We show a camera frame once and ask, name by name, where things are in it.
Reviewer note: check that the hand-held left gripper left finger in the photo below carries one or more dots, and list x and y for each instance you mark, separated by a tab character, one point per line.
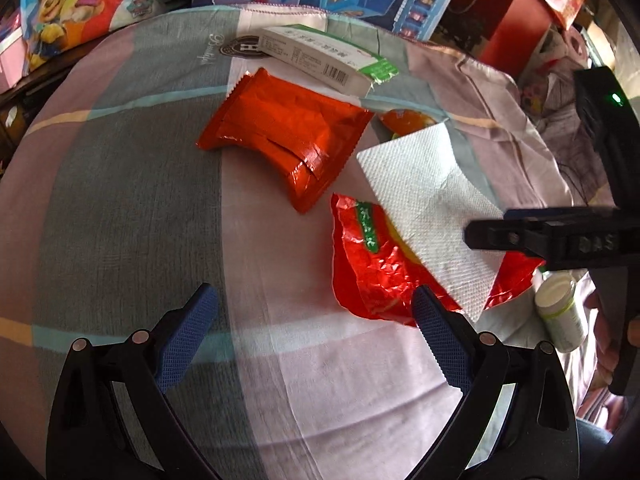
187	335

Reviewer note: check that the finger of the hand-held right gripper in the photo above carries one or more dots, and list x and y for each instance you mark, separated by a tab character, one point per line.
550	213
505	237

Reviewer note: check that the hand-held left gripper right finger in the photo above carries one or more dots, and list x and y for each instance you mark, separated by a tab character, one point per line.
442	340

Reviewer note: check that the white yogurt bottle green label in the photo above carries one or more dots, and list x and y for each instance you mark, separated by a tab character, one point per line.
560	320

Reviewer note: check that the white paper tissue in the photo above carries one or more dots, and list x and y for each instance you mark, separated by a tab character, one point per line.
425	195

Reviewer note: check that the red snack packet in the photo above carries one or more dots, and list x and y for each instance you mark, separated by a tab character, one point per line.
375	270

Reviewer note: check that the orange foil wrapper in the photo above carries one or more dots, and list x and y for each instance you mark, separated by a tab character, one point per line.
280	130

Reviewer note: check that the white and green medicine box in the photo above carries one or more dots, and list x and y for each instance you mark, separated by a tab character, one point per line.
310	55

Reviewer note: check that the person's right hand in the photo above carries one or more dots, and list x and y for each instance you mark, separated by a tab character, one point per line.
606	355

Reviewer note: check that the grey purple cloth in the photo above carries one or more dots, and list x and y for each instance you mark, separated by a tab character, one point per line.
560	140

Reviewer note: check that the small orange snack packet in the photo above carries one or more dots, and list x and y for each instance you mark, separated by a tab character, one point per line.
405	121

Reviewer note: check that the person's trousers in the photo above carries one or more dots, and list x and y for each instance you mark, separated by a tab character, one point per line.
595	435

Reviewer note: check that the red gift bag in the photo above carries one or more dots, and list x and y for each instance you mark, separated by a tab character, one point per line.
510	25

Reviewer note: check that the pink gift box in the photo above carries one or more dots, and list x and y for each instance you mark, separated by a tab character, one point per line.
10	55

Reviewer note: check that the cartoon printed gift bag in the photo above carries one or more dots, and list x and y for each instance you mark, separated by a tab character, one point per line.
75	10

